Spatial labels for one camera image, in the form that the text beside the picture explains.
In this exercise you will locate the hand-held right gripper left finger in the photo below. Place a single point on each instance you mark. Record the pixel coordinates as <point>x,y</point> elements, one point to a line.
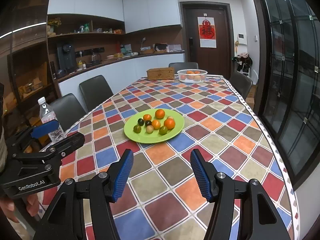
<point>122,177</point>

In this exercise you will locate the clothes on rack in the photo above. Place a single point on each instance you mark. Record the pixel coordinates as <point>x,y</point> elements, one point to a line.
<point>242,61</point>

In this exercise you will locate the glass fronted display cabinet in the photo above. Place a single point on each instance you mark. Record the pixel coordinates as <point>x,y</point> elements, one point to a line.
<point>27,62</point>

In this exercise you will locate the cardboard box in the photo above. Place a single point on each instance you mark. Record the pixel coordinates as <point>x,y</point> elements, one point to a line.
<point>250,97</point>

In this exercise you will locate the teal box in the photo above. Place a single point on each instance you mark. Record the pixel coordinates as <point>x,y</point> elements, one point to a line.
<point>125,49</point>

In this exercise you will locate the white upper cabinets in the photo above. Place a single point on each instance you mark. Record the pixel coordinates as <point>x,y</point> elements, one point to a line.
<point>150,7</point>

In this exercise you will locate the black bag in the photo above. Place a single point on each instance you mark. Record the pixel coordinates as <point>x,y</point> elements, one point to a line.
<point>161,47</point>

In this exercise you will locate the white wall control panel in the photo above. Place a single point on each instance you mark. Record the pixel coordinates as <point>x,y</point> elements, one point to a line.
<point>241,39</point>

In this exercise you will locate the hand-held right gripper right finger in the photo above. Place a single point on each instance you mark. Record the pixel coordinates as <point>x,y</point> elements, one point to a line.
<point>201,175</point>

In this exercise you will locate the glass kettle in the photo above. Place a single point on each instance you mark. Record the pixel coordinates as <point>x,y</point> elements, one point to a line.
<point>95,58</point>

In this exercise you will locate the wooden wall shelf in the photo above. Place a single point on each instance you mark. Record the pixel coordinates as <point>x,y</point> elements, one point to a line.
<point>110,41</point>

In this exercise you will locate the small yellow-green fruit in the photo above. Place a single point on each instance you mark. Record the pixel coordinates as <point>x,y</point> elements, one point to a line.
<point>163,130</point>
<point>136,129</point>

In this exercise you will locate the yellow flowers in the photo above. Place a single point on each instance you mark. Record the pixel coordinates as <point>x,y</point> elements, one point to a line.
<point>54,22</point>

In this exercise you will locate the large orange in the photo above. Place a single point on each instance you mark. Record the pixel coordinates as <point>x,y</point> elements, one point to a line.
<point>160,113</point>

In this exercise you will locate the dark brown door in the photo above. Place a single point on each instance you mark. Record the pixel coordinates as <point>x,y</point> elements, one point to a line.
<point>222,30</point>

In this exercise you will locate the dark grey chair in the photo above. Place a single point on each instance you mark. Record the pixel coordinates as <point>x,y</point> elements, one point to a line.
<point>241,82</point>
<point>183,65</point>
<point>67,107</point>
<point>96,90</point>

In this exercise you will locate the small yellow bottle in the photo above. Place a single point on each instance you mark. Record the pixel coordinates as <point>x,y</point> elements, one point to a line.
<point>80,65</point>

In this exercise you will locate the red and white door poster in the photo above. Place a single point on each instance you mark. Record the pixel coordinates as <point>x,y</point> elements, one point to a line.
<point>207,32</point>

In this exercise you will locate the wicker tray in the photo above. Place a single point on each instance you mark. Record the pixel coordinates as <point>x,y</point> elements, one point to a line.
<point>147,51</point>

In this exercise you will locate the wooden box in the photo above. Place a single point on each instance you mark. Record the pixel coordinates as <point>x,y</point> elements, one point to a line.
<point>160,73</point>

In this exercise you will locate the small dark green fruit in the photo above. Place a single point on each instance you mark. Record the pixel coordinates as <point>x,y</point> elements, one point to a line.
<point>140,121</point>

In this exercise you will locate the white mesh basket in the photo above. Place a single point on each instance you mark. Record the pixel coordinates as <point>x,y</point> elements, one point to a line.
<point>203,76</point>

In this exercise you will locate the black thermos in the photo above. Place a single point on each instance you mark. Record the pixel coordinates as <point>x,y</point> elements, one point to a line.
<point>53,70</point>

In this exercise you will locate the person's left hand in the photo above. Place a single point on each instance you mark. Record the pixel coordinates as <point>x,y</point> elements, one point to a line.
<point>32,203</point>

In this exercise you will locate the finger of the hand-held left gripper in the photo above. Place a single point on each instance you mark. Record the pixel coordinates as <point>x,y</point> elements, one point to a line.
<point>72,142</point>
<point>45,128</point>

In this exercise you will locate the dark purple plum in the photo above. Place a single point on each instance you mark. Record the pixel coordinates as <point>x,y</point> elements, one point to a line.
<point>148,123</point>

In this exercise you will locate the mandarin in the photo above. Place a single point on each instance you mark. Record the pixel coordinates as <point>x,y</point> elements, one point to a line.
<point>169,124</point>

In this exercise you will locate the clear plastic water bottle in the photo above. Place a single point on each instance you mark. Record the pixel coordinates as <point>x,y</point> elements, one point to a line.
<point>47,112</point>

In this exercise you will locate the black water dispenser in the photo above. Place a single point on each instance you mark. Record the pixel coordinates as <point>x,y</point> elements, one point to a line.
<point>66,57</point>

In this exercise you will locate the black framed glass doors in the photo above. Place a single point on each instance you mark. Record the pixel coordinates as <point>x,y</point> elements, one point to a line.
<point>287,80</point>

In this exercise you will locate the small orange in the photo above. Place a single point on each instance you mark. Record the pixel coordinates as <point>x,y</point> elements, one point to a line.
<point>156,124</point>
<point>147,117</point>

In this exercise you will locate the white cabinets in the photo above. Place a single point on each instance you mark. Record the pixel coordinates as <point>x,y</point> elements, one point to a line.
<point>150,7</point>
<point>130,67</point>

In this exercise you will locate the white lower cabinets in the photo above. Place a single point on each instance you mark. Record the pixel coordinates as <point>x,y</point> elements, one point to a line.
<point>130,67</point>

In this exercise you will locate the green plate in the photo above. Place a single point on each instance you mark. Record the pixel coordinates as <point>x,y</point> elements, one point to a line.
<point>178,127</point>

